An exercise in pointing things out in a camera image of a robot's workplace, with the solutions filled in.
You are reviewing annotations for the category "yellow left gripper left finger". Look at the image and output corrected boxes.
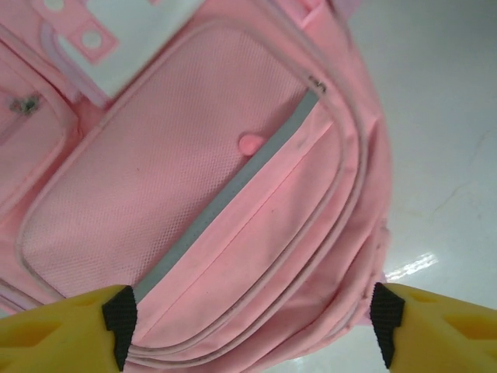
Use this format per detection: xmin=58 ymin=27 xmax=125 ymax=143
xmin=0 ymin=284 xmax=140 ymax=373

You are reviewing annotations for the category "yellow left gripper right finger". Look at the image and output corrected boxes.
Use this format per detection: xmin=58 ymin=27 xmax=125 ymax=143
xmin=368 ymin=282 xmax=497 ymax=373

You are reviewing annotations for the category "pink student backpack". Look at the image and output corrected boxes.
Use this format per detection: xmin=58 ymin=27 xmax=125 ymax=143
xmin=0 ymin=0 xmax=395 ymax=373

